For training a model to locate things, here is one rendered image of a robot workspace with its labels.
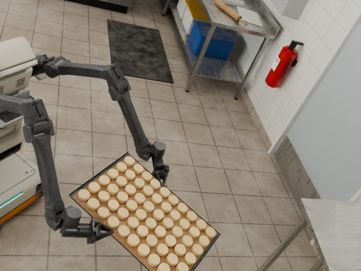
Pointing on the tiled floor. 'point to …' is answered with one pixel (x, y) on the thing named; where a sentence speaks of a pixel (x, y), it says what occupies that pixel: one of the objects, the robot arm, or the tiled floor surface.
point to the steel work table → (271, 31)
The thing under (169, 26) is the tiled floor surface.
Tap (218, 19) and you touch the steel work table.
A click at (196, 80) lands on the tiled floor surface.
